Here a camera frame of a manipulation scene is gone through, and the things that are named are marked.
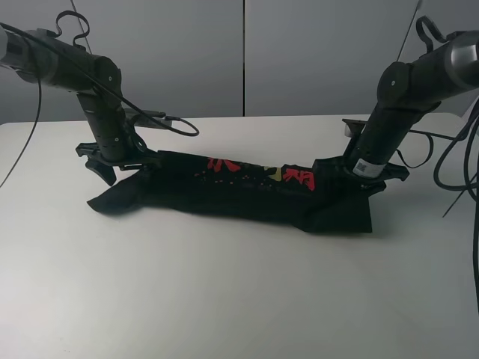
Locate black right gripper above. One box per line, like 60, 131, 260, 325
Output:
312, 156, 408, 193

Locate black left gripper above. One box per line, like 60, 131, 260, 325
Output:
76, 140, 159, 185

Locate black printed t-shirt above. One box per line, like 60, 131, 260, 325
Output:
88, 152, 373, 233

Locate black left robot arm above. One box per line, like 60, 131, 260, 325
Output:
1, 25, 159, 185

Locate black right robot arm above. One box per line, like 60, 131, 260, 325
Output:
313, 31, 478, 192

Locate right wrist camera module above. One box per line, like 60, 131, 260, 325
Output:
342, 118, 367, 138

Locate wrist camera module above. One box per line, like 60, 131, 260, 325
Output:
342, 118, 367, 138
124, 108, 172, 129

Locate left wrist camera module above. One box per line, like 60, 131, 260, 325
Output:
124, 108, 172, 129

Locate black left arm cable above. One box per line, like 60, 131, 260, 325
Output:
0, 10, 199, 188

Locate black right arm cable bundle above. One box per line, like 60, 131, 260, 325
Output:
396, 16, 479, 319

